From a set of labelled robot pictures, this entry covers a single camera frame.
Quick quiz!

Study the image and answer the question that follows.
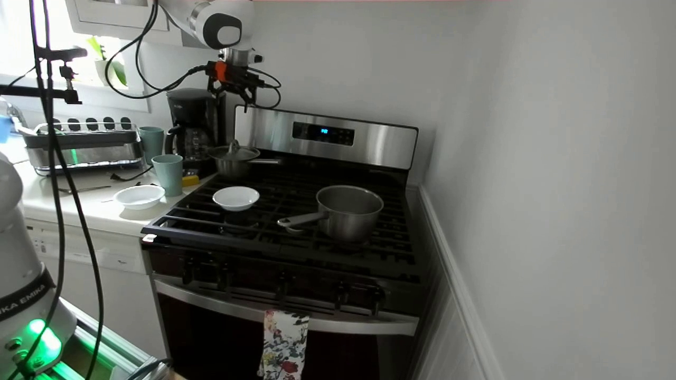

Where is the steel saucepan with thin handle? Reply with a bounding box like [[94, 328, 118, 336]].
[[209, 144, 283, 180]]

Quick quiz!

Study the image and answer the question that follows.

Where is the black camera clamp arm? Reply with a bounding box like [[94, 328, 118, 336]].
[[0, 45, 92, 105]]

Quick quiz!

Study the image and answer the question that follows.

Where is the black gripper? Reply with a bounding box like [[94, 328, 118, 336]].
[[237, 64, 267, 111]]

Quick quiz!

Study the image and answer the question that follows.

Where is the floral dish towel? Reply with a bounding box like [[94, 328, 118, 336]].
[[257, 306, 314, 380]]

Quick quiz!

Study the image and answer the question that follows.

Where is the black stainless gas stove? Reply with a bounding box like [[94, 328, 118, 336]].
[[140, 104, 430, 380]]

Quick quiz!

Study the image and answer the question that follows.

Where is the teal mug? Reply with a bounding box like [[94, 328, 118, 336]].
[[148, 153, 186, 198], [137, 125, 168, 161]]

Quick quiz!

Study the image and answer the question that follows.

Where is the white wall cabinet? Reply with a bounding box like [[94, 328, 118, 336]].
[[65, 0, 190, 47]]

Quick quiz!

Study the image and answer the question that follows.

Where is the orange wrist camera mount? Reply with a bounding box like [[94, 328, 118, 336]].
[[209, 58, 242, 87]]

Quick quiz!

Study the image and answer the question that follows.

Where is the green potted plant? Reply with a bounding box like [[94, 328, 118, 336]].
[[88, 33, 133, 90]]

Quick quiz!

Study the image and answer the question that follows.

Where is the silver toaster oven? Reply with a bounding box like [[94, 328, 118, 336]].
[[24, 114, 147, 180]]

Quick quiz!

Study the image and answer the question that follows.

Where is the white kitchen counter cabinet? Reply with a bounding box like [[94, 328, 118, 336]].
[[19, 155, 213, 361]]

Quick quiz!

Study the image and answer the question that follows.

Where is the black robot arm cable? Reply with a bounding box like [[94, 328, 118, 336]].
[[104, 0, 283, 111]]

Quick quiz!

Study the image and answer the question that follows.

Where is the black Mr Coffee maker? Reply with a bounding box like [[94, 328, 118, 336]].
[[166, 87, 228, 169]]

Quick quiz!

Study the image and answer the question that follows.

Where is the steel saucepan with wide handle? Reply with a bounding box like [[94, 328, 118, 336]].
[[275, 183, 387, 246]]

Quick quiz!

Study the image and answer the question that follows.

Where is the white plastic container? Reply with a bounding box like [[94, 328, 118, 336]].
[[112, 183, 168, 214]]

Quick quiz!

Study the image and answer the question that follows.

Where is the white ceramic bowl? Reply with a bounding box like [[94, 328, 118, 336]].
[[209, 183, 263, 214]]

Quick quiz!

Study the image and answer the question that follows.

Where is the robot mounting platform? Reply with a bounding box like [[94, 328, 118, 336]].
[[40, 297, 176, 380]]

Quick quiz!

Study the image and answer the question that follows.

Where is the black hanging cable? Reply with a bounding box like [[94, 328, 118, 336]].
[[6, 0, 70, 380], [40, 70, 108, 380]]

